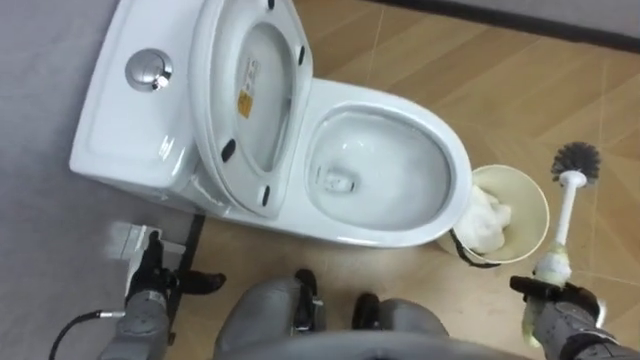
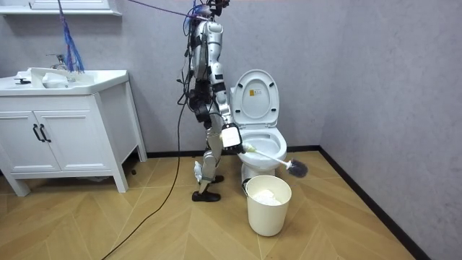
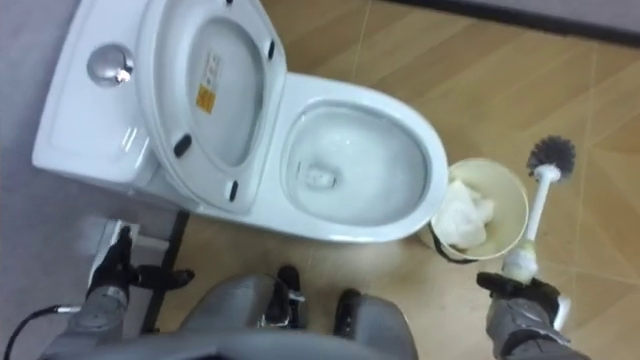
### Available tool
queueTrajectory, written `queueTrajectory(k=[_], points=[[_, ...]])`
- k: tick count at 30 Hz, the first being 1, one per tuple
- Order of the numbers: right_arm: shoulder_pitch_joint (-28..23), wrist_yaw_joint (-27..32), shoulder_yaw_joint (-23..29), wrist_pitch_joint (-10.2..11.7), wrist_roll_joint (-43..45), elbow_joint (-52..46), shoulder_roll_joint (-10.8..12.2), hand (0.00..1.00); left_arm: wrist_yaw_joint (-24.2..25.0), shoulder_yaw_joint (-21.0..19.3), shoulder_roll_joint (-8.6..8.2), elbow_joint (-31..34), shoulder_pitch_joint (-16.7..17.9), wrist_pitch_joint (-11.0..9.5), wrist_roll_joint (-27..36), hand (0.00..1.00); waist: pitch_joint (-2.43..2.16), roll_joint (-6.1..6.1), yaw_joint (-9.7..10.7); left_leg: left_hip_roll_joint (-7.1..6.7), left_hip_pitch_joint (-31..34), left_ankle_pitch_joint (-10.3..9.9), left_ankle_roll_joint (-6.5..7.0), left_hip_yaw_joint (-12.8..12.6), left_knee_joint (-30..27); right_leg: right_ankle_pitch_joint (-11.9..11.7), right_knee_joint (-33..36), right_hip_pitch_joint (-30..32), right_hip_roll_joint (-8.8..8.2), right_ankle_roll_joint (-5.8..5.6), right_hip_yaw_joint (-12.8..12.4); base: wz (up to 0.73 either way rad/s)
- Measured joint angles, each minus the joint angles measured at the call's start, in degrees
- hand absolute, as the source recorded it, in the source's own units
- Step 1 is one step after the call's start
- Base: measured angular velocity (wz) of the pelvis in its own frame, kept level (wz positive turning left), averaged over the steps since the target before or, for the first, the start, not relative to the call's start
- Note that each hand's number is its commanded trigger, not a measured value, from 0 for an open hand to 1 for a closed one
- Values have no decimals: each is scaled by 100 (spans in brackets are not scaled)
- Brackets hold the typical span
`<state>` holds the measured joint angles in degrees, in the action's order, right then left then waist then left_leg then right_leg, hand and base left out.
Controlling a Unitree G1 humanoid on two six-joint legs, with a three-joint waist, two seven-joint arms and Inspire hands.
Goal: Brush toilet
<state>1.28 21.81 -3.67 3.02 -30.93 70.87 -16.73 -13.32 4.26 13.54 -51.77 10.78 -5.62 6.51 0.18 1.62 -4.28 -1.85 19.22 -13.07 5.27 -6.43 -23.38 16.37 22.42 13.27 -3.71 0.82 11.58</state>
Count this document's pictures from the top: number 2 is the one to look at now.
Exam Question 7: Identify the cable bundle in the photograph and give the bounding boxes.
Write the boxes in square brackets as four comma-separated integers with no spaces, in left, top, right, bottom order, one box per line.
[56,0,211,74]

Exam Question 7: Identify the white toilet brush black bristles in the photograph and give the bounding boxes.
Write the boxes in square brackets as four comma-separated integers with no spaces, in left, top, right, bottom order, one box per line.
[241,142,309,179]

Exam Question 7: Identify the robot body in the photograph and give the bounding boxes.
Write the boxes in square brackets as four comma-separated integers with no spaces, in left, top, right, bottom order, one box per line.
[176,0,232,129]

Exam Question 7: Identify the cream plastic waste bin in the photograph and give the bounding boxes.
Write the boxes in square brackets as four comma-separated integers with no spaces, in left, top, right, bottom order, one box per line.
[242,174,293,238]

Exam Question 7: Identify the robot legs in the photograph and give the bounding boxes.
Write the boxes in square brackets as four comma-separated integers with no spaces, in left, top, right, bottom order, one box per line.
[191,114,227,203]

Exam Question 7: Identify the white vanity cabinet with sink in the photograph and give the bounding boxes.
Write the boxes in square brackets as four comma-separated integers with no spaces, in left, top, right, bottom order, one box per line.
[0,66,149,198]

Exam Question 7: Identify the white crumpled paper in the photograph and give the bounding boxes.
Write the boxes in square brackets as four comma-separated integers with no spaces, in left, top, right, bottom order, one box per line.
[252,188,284,207]

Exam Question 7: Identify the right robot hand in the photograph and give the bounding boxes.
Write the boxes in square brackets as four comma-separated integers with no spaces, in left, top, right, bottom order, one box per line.
[219,122,247,155]

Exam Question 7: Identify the white wall cabinet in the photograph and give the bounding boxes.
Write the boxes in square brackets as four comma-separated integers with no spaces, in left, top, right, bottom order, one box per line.
[0,0,123,17]

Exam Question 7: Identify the black floor cable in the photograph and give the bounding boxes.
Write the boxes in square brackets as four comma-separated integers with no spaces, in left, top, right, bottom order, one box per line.
[100,97,188,260]

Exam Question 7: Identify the chrome faucet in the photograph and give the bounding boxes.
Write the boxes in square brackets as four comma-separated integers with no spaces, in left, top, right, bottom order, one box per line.
[45,53,70,72]

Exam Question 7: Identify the white toilet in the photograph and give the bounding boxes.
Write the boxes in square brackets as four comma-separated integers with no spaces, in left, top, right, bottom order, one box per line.
[229,69,288,186]

